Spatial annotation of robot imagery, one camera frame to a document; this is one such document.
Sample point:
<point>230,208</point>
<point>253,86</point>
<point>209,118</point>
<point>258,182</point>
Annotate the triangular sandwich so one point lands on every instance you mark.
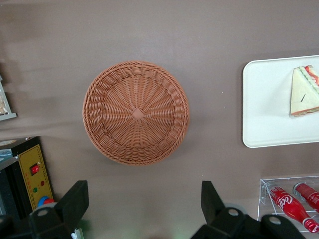
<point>302,94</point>

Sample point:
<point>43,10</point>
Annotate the grey snack tray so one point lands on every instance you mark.
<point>8,114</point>

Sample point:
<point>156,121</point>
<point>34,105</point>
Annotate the cream rectangular tray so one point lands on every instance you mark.
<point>266,112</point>

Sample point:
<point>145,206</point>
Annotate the red cola bottle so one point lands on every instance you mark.
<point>289,204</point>
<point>307,193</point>

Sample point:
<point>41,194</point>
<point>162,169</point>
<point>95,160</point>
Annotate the black machine yellow panel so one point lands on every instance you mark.
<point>30,161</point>

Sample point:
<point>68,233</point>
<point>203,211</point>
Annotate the clear bagged pastry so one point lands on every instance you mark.
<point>2,105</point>

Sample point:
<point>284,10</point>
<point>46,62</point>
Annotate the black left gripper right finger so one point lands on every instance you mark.
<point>214,206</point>

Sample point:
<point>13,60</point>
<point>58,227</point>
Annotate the brown round wicker basket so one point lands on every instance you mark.
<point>135,113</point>

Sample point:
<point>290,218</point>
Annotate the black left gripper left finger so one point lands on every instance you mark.
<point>72,206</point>

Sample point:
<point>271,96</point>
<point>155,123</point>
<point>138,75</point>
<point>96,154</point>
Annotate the clear acrylic bottle rack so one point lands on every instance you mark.
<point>264,199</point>

